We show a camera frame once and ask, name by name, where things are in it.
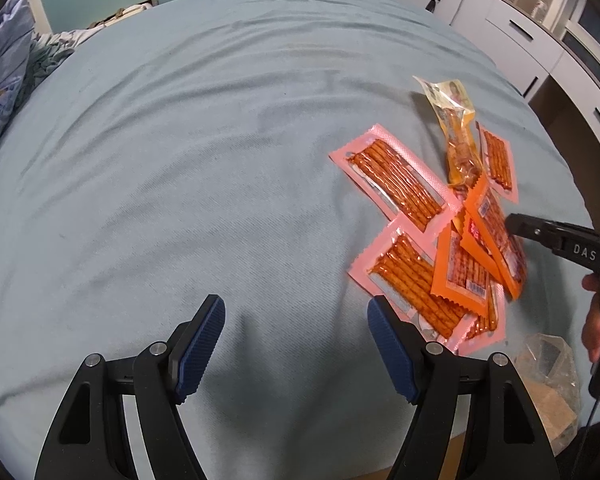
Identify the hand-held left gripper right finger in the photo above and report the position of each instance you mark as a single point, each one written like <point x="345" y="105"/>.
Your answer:
<point x="392" y="350"/>

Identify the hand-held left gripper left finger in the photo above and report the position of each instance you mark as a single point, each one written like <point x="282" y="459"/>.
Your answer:
<point x="200" y="350"/>

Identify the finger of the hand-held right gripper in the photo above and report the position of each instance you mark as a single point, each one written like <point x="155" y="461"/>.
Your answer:
<point x="535" y="230"/>

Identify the orange snack packet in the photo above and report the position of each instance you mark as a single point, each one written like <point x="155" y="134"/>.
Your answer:
<point x="495" y="230"/>
<point x="460" y="270"/>

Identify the short pink snack packet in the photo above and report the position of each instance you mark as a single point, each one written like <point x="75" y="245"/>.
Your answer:
<point x="497" y="160"/>

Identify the yellow snack packet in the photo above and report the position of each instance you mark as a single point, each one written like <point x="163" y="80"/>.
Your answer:
<point x="457" y="130"/>

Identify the person's right hand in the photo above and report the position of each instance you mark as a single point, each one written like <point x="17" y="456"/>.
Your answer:
<point x="593" y="330"/>

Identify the clear plastic bag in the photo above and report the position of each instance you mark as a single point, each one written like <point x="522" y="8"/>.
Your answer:
<point x="545" y="360"/>

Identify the dark cloth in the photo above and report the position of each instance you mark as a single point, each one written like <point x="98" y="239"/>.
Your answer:
<point x="595" y="450"/>

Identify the white cabinet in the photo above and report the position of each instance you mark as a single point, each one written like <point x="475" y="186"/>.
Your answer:
<point x="480" y="15"/>

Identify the clear plastic bottle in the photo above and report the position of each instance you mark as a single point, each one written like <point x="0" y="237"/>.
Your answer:
<point x="540" y="7"/>

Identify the green patterned cloth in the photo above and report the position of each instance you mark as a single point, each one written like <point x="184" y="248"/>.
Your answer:
<point x="50" y="57"/>

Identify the floral purple quilt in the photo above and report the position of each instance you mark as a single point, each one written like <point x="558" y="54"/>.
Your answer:
<point x="2" y="75"/>

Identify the open brown carton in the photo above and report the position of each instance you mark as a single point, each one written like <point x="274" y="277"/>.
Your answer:
<point x="122" y="14"/>

